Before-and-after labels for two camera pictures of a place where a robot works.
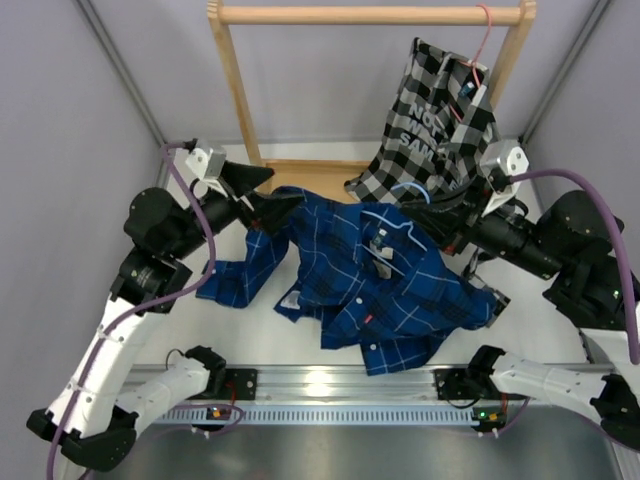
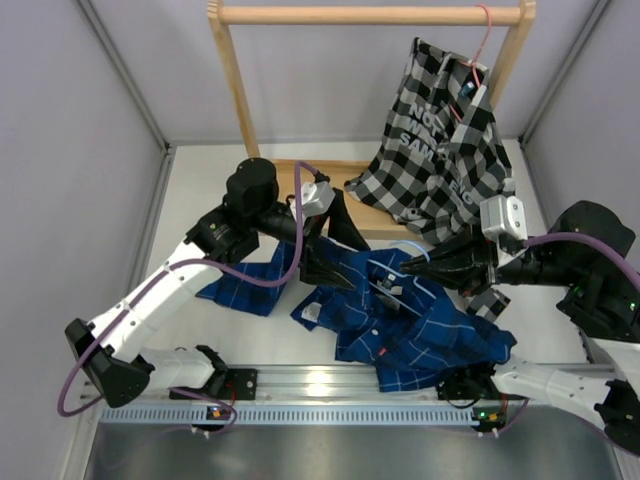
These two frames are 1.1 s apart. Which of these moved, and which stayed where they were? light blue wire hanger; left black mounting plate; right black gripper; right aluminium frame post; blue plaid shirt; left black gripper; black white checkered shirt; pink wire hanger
Moved: right black gripper; left black gripper; light blue wire hanger; blue plaid shirt
Stayed: right aluminium frame post; left black mounting plate; pink wire hanger; black white checkered shirt
